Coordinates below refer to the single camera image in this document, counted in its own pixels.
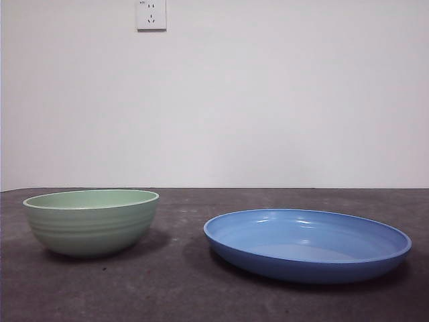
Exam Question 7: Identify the blue plate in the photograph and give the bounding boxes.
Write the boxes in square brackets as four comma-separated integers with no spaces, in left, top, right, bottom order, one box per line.
[203,208,413,285]

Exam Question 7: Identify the green ribbed bowl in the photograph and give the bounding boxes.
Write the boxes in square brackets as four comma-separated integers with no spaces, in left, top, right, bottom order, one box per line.
[22,189,161,259]

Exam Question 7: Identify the white wall socket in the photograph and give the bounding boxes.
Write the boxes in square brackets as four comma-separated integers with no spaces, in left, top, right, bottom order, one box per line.
[136,0,168,33]

